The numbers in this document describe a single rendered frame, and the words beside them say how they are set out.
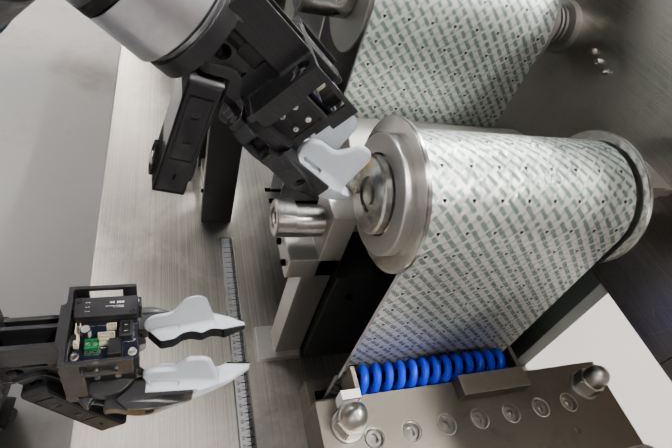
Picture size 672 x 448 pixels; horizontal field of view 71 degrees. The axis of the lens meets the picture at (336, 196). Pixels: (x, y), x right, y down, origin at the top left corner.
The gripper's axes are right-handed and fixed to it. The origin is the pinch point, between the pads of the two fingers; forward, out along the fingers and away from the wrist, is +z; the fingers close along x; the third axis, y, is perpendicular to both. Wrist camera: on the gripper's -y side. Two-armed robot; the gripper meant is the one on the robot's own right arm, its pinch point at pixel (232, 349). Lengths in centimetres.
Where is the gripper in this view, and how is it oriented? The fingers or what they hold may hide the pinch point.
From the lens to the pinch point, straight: 50.1
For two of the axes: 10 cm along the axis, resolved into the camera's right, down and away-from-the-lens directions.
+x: -2.3, -7.2, 6.6
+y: 2.5, -7.0, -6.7
